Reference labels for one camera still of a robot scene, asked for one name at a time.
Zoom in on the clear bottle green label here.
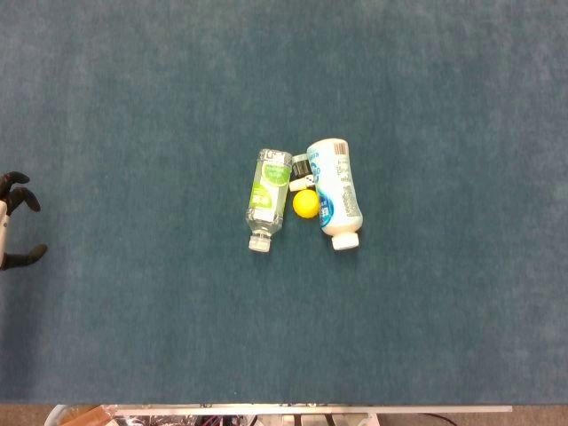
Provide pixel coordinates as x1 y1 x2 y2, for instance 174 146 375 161
243 148 294 254

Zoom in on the white milky drink bottle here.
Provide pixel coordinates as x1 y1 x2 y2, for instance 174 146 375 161
305 138 365 252

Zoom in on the yellow dome ball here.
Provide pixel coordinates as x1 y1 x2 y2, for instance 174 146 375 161
292 189 320 219

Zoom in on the small teal-capped vial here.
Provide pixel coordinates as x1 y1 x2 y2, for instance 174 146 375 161
290 154 312 180

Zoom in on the teal carpet table cover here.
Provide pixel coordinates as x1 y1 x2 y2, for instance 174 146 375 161
0 0 568 406

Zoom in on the aluminium table edge rail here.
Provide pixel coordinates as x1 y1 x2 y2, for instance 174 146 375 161
110 403 514 417

